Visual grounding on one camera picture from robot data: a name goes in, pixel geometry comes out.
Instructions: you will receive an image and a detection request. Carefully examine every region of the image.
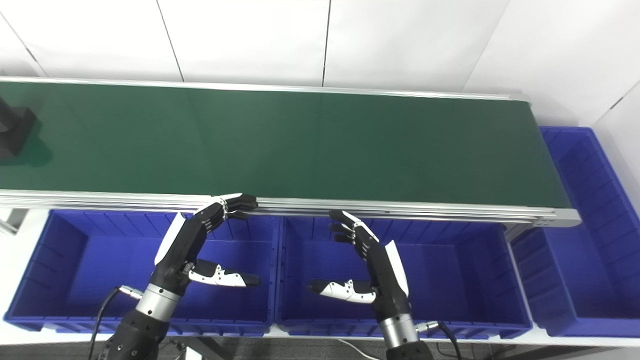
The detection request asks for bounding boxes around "thin white floor cable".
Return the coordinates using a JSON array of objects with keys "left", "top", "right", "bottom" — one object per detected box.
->
[{"left": 337, "top": 339, "right": 381, "bottom": 360}]

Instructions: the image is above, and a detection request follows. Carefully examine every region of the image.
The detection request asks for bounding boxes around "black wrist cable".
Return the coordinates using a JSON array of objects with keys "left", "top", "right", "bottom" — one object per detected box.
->
[
  {"left": 88, "top": 285, "right": 144, "bottom": 360},
  {"left": 416, "top": 321, "right": 463, "bottom": 360}
]

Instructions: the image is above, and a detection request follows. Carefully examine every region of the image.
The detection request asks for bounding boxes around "blue plastic bin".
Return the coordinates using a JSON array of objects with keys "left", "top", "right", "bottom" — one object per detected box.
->
[
  {"left": 510, "top": 126, "right": 640, "bottom": 337},
  {"left": 275, "top": 215, "right": 533, "bottom": 341},
  {"left": 4, "top": 209, "right": 280, "bottom": 337}
]

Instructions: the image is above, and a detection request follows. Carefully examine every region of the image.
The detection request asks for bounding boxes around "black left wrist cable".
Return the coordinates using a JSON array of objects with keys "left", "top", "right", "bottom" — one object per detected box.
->
[{"left": 88, "top": 285, "right": 144, "bottom": 360}]

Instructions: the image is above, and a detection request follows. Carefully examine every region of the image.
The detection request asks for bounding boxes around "green conveyor belt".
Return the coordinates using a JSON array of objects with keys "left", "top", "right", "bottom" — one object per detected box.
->
[
  {"left": 0, "top": 81, "right": 572, "bottom": 208},
  {"left": 0, "top": 76, "right": 582, "bottom": 228}
]

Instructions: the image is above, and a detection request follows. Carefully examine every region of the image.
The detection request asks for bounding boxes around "black cylinder-on-block part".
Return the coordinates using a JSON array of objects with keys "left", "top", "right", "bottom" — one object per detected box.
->
[{"left": 0, "top": 97, "right": 38, "bottom": 160}]

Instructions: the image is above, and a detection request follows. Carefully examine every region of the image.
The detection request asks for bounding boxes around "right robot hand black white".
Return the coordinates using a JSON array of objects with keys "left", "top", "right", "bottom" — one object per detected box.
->
[{"left": 306, "top": 210, "right": 414, "bottom": 322}]

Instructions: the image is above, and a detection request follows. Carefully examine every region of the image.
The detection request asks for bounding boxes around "aluminium conveyor leg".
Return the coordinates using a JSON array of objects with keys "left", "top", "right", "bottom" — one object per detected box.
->
[
  {"left": 0, "top": 209, "right": 28, "bottom": 236},
  {"left": 504, "top": 223, "right": 538, "bottom": 241}
]

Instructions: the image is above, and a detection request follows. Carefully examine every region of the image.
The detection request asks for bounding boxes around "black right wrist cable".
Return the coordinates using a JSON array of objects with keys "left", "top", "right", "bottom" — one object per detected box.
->
[{"left": 416, "top": 321, "right": 463, "bottom": 360}]

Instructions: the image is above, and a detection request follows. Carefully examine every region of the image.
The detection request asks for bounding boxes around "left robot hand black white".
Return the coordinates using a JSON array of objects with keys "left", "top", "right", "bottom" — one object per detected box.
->
[{"left": 151, "top": 193, "right": 260, "bottom": 295}]

